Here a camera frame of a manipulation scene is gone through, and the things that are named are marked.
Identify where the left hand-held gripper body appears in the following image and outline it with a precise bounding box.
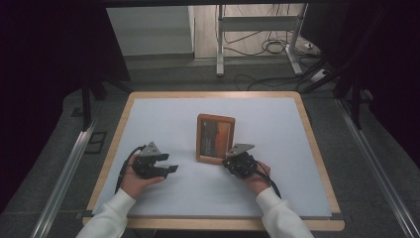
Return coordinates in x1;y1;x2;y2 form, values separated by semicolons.
132;141;170;180

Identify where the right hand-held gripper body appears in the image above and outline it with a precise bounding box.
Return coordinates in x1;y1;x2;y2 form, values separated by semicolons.
223;142;260;180

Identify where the wooden photo frame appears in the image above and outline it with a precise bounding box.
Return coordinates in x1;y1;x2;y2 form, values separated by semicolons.
195;113;237;166

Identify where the person's left hand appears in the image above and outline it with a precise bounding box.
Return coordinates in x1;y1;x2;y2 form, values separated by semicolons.
119;155;166;200

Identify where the white table mat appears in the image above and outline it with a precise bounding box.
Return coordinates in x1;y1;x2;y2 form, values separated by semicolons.
92;97;333;218

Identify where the black floor vent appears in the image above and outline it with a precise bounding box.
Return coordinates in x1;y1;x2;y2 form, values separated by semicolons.
84;131;108;155

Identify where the wooden-edged table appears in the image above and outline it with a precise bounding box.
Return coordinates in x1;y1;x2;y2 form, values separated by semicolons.
81;90;346;232

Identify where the black metal stand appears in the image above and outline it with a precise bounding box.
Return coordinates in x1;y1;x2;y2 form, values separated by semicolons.
296;59;365;131
79;76;134;132

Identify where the white power strip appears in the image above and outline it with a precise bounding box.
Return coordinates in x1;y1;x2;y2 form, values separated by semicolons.
309;67;332;83

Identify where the grey cabinet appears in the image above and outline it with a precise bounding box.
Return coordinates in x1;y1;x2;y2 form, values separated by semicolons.
106;5;196;58

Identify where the dark curtain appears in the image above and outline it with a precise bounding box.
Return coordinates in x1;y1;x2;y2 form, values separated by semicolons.
0;0;131;214
299;0;420;171

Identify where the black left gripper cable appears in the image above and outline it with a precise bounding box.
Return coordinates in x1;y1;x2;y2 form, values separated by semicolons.
114;144;148;195

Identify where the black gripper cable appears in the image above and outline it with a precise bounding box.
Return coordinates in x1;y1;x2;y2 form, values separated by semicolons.
114;144;148;195
253;160;282;200

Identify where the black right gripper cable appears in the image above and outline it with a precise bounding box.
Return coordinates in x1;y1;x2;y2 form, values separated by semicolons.
253;160;282;200

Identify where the aluminium rail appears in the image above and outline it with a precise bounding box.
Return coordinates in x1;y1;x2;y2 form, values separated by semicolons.
30;120;99;238
334;97;420;238

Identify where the long black floor cable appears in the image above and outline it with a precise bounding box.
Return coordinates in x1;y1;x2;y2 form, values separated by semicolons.
234;72;300;92

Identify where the tangle of black floor cables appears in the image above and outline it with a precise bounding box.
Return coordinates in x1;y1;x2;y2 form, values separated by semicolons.
223;3;300;58

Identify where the white metal desk frame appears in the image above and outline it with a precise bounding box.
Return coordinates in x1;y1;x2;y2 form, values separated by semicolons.
215;3;309;78

